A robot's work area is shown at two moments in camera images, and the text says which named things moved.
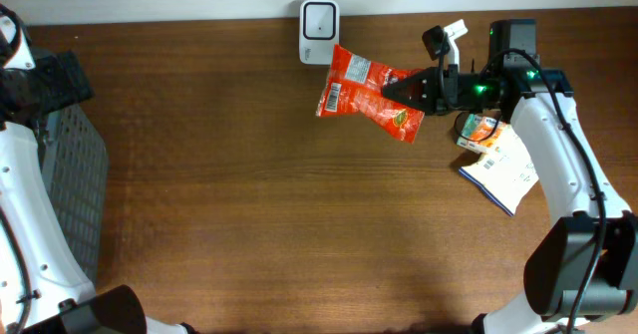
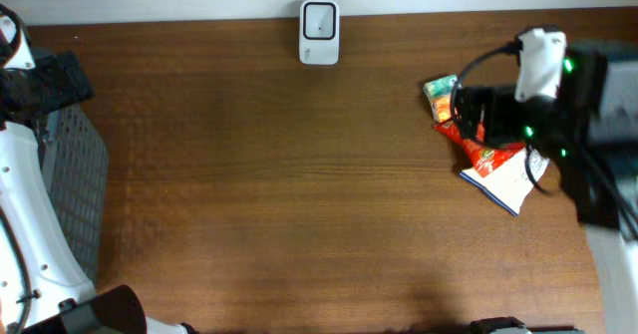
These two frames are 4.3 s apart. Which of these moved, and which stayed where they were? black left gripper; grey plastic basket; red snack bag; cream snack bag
Moved: red snack bag
Stayed: black left gripper; cream snack bag; grey plastic basket
